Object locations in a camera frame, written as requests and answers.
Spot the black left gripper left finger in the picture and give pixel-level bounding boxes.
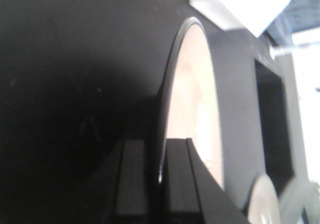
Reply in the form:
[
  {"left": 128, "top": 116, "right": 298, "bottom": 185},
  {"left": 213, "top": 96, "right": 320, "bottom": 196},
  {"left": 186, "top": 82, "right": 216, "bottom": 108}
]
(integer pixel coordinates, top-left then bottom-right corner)
[{"left": 72, "top": 139, "right": 145, "bottom": 224}]

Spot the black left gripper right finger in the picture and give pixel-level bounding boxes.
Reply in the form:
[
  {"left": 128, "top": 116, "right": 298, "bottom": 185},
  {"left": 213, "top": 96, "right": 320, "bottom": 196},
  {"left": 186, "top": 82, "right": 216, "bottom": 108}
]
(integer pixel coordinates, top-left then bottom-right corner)
[{"left": 164, "top": 138, "right": 249, "bottom": 224}]

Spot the beige plate black rim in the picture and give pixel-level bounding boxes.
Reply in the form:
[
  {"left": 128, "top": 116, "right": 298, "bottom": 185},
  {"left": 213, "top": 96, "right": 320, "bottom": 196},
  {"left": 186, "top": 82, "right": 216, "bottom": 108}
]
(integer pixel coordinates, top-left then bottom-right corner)
[{"left": 153, "top": 16, "right": 225, "bottom": 189}]

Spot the black lab sink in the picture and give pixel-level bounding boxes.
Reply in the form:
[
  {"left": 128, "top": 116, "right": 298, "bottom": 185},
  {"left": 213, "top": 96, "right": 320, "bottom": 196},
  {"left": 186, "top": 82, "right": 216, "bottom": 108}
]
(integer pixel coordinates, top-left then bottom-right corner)
[{"left": 254, "top": 60, "right": 294, "bottom": 186}]

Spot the white storage bin middle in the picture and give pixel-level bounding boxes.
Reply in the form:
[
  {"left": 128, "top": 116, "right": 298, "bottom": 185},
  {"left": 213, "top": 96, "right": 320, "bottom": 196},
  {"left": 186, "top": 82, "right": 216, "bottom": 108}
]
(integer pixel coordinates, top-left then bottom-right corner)
[{"left": 189, "top": 0, "right": 246, "bottom": 31}]

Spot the white storage bin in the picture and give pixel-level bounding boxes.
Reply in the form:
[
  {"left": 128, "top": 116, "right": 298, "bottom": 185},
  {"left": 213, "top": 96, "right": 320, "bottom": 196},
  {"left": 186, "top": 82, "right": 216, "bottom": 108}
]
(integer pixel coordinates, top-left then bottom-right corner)
[
  {"left": 189, "top": 0, "right": 246, "bottom": 31},
  {"left": 164, "top": 0, "right": 293, "bottom": 38}
]

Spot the white storage bin right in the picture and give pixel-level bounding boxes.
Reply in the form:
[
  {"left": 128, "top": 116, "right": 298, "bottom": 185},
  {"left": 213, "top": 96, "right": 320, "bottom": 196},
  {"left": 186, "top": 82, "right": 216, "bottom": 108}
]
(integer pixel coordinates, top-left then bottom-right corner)
[{"left": 164, "top": 0, "right": 293, "bottom": 38}]

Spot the blue grey drying pegboard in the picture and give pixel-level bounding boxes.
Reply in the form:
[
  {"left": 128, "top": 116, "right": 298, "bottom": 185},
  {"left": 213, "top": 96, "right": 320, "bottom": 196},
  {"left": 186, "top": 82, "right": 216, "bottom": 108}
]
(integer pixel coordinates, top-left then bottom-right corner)
[{"left": 267, "top": 0, "right": 320, "bottom": 36}]

